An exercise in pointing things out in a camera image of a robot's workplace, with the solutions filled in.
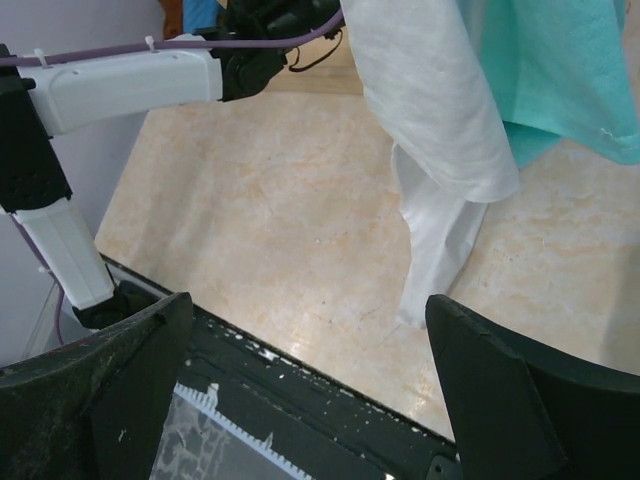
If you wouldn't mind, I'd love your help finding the brown cloth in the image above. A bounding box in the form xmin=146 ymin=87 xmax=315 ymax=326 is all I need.
xmin=158 ymin=0 xmax=184 ymax=39

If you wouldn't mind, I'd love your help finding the blue cloth by rack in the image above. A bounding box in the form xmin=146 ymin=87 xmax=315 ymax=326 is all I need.
xmin=182 ymin=0 xmax=225 ymax=33

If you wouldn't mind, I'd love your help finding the white t-shirt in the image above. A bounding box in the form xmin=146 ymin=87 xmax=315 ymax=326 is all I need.
xmin=342 ymin=1 xmax=520 ymax=328

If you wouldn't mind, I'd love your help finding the teal t-shirt on hanger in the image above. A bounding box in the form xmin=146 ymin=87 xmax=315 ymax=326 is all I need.
xmin=481 ymin=0 xmax=639 ymax=168

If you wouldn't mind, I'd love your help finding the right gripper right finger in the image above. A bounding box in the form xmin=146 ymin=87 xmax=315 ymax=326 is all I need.
xmin=425 ymin=294 xmax=639 ymax=479

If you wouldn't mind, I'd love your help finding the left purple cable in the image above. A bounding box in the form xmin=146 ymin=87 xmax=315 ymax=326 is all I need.
xmin=0 ymin=7 xmax=346 ymax=346

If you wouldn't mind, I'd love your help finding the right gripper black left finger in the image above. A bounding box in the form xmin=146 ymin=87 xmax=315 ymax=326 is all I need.
xmin=1 ymin=293 xmax=193 ymax=479

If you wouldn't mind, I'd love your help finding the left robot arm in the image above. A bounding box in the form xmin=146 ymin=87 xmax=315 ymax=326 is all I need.
xmin=1 ymin=1 xmax=344 ymax=331

